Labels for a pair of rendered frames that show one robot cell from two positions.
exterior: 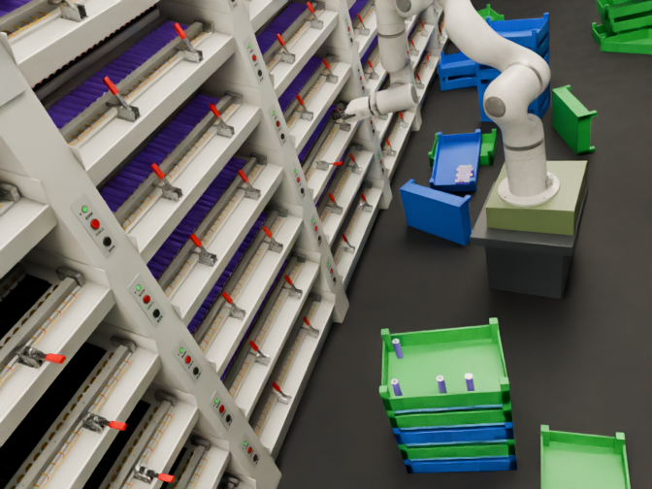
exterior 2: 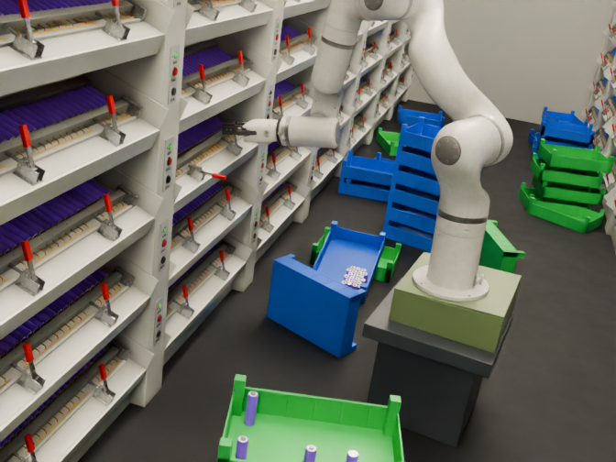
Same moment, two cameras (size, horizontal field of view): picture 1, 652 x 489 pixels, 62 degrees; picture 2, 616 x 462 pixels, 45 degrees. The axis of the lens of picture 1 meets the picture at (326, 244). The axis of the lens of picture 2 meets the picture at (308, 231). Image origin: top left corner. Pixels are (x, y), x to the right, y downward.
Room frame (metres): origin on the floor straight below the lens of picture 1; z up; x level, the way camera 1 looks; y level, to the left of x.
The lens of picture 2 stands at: (-0.13, 0.22, 1.17)
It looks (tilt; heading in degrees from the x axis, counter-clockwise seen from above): 22 degrees down; 341
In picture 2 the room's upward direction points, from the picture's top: 8 degrees clockwise
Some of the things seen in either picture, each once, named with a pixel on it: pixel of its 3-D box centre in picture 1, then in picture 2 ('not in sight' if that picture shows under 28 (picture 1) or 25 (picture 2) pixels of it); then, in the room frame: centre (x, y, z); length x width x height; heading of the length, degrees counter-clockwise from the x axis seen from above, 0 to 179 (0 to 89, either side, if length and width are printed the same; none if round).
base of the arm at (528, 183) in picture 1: (526, 165); (456, 249); (1.37, -0.68, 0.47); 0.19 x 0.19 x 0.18
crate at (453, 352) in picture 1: (441, 364); (313, 437); (0.84, -0.17, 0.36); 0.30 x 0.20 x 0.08; 72
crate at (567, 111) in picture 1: (572, 119); (493, 259); (2.07, -1.27, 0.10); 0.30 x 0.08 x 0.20; 171
